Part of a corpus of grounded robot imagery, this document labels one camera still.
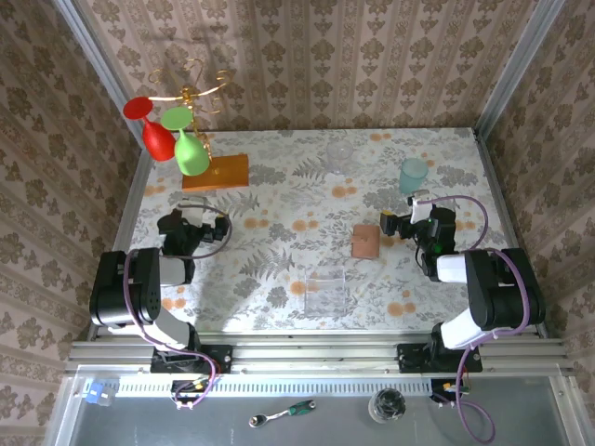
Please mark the clear acrylic box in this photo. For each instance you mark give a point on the clear acrylic box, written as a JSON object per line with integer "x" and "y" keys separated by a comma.
{"x": 325, "y": 297}

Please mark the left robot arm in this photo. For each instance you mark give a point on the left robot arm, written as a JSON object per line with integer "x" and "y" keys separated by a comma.
{"x": 121, "y": 288}

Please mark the teal plastic cup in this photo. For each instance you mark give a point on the teal plastic cup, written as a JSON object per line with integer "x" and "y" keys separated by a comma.
{"x": 413, "y": 174}

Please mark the green plastic wine glass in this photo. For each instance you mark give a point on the green plastic wine glass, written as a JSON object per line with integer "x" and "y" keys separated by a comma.
{"x": 190, "y": 155}

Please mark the clear plastic cup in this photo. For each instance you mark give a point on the clear plastic cup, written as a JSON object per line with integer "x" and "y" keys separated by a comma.
{"x": 339, "y": 155}

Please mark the fern print tablecloth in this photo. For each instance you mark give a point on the fern print tablecloth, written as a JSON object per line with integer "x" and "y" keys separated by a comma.
{"x": 260, "y": 316}

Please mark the red plastic wine glass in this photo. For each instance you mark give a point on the red plastic wine glass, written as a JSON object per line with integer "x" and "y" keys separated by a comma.
{"x": 158, "y": 141}

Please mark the black connector block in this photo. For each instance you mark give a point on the black connector block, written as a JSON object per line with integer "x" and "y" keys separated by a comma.
{"x": 188, "y": 388}
{"x": 444, "y": 388}

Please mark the clear jar dark contents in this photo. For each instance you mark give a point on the clear jar dark contents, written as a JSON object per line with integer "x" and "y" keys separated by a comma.
{"x": 387, "y": 406}

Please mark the grey metal shelf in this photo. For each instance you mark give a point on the grey metal shelf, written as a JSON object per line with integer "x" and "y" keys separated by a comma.
{"x": 139, "y": 427}

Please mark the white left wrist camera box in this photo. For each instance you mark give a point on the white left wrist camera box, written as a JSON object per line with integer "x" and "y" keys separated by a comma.
{"x": 193, "y": 213}

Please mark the aluminium table side rail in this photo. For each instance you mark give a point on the aluminium table side rail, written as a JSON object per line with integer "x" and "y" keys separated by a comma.
{"x": 135, "y": 188}
{"x": 496, "y": 186}

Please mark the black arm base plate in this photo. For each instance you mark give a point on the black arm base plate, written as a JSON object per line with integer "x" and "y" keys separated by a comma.
{"x": 218, "y": 358}
{"x": 411, "y": 360}

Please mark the aluminium mounting rail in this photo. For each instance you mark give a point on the aluminium mounting rail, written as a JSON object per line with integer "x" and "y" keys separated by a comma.
{"x": 316, "y": 355}

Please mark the aluminium frame post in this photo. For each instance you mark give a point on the aluminium frame post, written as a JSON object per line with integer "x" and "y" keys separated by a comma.
{"x": 100, "y": 69}
{"x": 517, "y": 69}

